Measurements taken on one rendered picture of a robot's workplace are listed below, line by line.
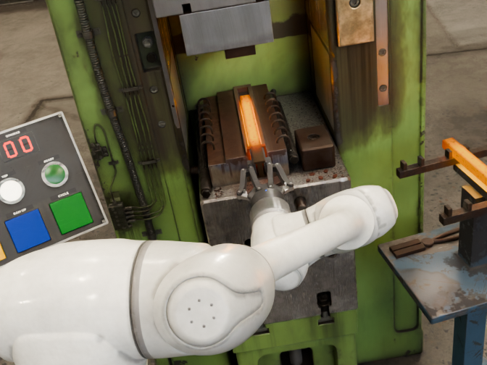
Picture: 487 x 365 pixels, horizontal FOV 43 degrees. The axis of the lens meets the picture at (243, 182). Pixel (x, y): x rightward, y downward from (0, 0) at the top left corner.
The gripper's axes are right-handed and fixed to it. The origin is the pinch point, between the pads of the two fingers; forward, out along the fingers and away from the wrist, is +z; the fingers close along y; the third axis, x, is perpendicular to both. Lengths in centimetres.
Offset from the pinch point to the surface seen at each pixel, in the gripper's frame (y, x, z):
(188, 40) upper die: -11.5, 29.9, 7.0
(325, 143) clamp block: 17.5, -2.6, 6.9
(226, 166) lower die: -8.0, -3.7, 5.1
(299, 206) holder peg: 8.2, -11.9, -5.2
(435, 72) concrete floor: 135, -114, 243
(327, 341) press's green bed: 12, -65, -3
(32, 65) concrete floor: -167, -123, 393
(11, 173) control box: -55, 12, -7
